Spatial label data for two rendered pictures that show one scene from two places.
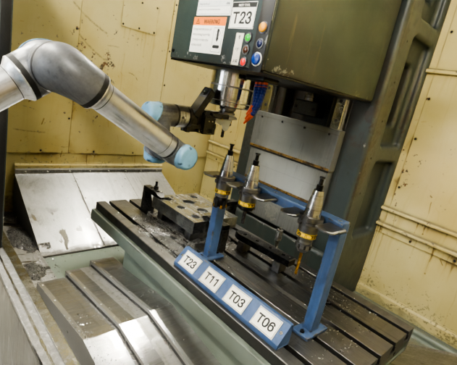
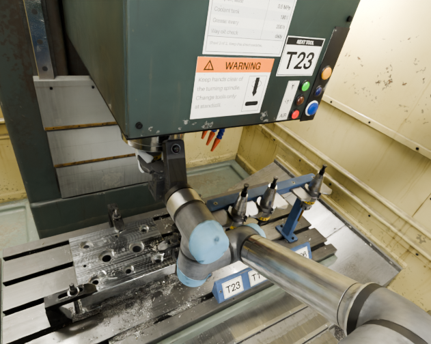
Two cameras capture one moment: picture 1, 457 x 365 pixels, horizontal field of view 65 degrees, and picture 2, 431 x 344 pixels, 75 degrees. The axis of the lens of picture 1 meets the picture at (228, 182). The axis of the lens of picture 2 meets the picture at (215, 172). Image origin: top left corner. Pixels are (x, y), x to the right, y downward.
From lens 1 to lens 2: 1.30 m
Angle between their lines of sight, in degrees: 75
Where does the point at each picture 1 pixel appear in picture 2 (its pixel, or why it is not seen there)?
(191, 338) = (257, 311)
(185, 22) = (167, 68)
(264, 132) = (66, 108)
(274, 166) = (100, 138)
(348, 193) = not seen: hidden behind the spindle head
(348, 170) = not seen: hidden behind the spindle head
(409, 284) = (188, 148)
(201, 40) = (221, 97)
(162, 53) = not seen: outside the picture
